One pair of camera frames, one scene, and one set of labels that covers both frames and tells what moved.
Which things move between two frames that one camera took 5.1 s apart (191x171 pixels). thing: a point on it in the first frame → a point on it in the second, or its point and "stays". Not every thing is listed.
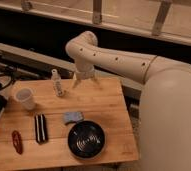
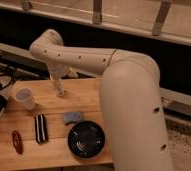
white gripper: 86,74 → 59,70
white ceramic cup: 25,98 stays
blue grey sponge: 73,116 stays
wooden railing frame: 179,20 stays
